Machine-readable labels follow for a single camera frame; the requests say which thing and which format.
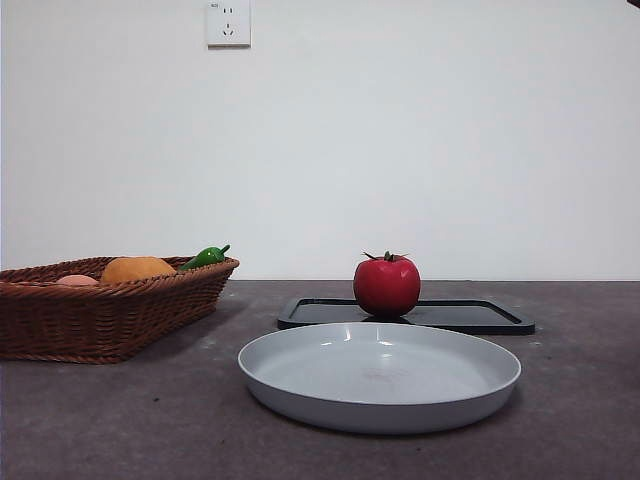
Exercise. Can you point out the brown wicker basket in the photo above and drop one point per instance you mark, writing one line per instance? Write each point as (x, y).
(100, 320)

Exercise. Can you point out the white wall socket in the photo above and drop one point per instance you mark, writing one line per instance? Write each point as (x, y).
(228, 23)

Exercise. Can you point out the green chili pepper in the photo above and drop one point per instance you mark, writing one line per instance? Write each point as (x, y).
(205, 257)

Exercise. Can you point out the red tomato with green stem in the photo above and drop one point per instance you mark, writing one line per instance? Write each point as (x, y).
(387, 285)

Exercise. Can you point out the orange-yellow round fruit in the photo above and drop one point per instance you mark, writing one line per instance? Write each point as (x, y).
(137, 269)

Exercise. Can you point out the pink egg-shaped food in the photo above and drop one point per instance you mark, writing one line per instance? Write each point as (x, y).
(76, 280)

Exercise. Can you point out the dark green rectangular tray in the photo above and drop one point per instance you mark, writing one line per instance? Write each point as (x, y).
(460, 315)

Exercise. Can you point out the pale grey round plate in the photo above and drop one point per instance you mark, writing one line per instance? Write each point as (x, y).
(380, 390)

